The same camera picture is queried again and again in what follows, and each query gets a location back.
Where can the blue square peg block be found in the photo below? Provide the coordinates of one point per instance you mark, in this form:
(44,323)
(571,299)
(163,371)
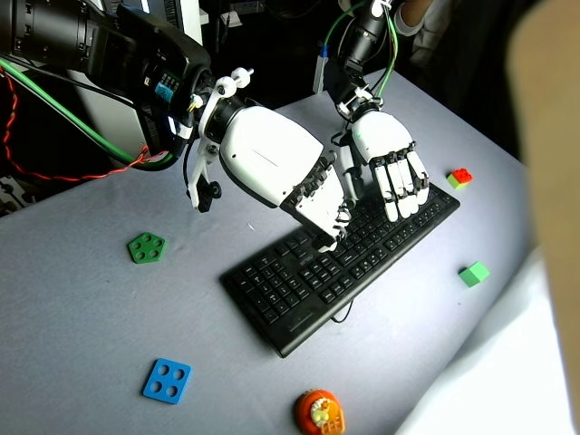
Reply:
(167,392)

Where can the red and green brick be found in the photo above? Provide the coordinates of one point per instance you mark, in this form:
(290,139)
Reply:
(460,177)

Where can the person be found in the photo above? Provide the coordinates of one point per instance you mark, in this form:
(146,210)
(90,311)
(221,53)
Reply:
(421,27)

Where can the orange toy cake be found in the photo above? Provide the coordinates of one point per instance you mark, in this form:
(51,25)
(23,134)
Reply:
(319,412)

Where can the green pentagon peg block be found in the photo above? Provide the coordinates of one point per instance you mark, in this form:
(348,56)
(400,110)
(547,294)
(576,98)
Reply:
(146,248)

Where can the black computer keyboard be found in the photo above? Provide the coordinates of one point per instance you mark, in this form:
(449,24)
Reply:
(308,290)

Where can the grey table cloth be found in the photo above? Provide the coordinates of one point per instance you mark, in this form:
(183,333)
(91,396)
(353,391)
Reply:
(90,308)

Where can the beige panel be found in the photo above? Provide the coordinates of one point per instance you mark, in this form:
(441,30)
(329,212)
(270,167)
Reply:
(553,136)

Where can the white backdrop cloth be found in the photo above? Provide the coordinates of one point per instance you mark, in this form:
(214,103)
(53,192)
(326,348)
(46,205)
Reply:
(498,362)

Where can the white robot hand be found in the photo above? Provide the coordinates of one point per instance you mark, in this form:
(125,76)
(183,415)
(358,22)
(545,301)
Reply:
(267,154)
(385,136)

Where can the green cube block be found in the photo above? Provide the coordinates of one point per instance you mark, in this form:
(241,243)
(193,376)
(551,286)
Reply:
(473,274)

